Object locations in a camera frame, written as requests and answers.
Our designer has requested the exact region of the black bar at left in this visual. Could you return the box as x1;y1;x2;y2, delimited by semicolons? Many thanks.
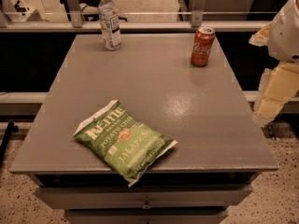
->
0;122;19;165

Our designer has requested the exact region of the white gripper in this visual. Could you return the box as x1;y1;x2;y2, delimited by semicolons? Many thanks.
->
249;0;299;127

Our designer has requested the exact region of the red coke can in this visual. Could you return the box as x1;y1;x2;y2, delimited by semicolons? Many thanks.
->
191;26;215;67

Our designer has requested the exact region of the round metal drawer knob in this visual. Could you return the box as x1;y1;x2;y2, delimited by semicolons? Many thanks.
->
141;202;152;210

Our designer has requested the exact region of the grey metal railing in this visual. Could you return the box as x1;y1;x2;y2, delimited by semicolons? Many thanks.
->
1;0;280;33

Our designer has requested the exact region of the clear plastic water bottle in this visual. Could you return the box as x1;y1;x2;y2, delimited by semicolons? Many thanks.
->
98;0;121;50

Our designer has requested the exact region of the grey drawer cabinet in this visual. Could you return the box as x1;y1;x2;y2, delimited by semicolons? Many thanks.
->
11;34;278;224

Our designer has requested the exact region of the green jalapeno chip bag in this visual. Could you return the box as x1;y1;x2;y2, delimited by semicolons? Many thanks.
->
74;100;178;187

